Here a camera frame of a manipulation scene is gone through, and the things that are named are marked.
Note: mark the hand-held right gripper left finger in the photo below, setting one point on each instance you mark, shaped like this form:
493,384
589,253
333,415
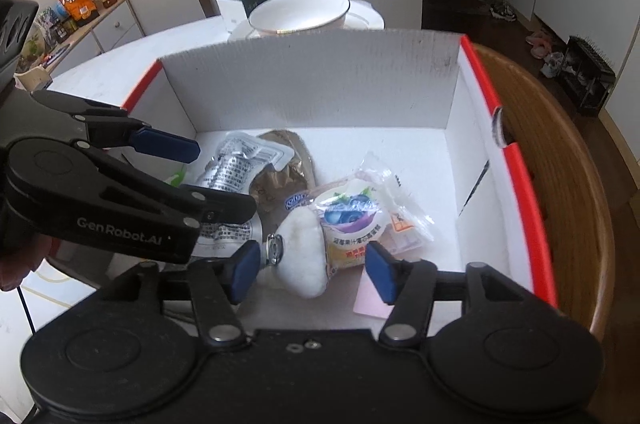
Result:
245,274

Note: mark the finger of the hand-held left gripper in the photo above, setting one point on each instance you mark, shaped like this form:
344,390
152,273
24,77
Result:
220,206
165,145

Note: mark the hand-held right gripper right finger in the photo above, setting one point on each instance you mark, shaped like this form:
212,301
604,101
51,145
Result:
382,275

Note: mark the pink square box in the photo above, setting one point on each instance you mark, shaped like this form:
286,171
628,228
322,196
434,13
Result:
372,300

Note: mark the silver foil packet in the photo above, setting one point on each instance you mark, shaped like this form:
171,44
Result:
235,167

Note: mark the white plush toy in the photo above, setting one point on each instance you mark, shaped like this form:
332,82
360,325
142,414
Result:
300,254

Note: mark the blueberry snack packet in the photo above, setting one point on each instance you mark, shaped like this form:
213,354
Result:
360,214

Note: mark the small blue logo packet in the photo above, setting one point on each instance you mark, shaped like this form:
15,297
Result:
296,200

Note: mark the brown packet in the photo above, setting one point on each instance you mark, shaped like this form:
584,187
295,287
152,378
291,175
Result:
287,159

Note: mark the red cardboard box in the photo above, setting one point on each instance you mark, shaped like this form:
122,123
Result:
320,74

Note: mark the person's left hand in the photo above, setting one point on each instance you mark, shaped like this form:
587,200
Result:
17,269

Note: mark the white side cabinet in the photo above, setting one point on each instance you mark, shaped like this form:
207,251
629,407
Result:
107,29

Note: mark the white bowl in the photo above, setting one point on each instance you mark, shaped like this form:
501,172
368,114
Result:
300,12

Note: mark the white shoes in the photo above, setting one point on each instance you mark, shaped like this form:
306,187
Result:
551,65

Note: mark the pink slippers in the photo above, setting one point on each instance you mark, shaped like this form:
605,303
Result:
537,44

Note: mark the black floor rack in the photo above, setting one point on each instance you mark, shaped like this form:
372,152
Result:
585,74

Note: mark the dark sneakers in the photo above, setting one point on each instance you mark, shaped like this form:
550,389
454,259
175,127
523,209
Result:
502,11

